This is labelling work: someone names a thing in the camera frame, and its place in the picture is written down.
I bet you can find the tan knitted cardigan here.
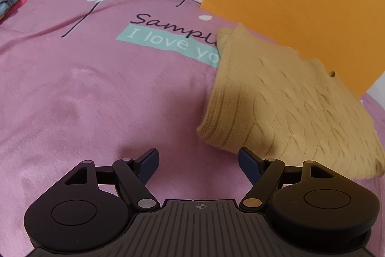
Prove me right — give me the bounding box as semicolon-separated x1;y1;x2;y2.
197;26;384;180

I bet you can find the pink printed bed sheet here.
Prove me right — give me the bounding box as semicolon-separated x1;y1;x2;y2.
1;0;384;256

